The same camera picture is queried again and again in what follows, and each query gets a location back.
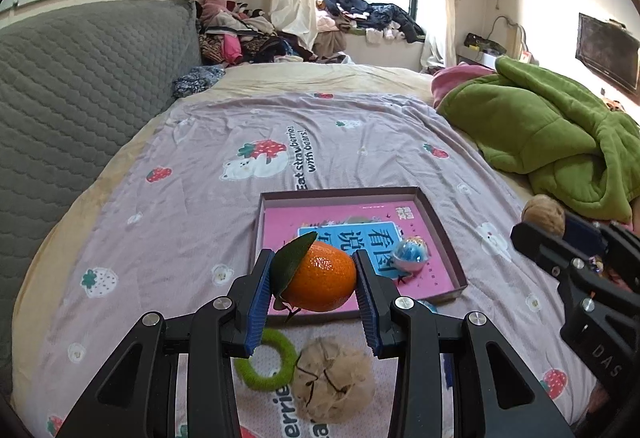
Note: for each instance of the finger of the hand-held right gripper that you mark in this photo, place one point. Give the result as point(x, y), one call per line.
point(582, 233)
point(540, 243)

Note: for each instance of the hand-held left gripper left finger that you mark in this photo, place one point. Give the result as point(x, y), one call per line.
point(257, 303)

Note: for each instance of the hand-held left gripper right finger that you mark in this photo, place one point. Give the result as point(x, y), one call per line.
point(370, 308)

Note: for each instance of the brown walnut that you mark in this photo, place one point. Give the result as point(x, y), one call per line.
point(542, 213)

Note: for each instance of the orange tangerine with leaf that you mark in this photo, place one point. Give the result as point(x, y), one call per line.
point(320, 278)

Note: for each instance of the blue topped toy egg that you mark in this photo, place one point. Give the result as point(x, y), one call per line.
point(410, 253)

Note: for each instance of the shallow brown cardboard box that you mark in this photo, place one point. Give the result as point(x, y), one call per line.
point(345, 196)

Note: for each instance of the pink picture book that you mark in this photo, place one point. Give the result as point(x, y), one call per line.
point(285, 228)

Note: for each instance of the green fleece blanket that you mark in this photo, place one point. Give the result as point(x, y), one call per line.
point(540, 132)

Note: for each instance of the strawberry printed bed sheet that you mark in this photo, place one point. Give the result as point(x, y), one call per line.
point(200, 198)

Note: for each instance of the pink pillow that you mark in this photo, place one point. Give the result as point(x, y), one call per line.
point(450, 85)

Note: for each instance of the black yellow device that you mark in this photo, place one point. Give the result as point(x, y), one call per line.
point(482, 43)

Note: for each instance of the blue patterned cloth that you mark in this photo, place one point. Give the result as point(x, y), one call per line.
point(197, 80)

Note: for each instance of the pile of mixed clothes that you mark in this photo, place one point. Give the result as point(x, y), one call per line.
point(240, 27)

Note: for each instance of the grey quilted headboard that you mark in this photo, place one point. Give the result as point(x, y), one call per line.
point(75, 92)

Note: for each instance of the pile of dark clothes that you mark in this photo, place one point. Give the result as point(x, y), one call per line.
point(370, 15)

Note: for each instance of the black wall television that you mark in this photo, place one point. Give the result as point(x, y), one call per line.
point(605, 50)

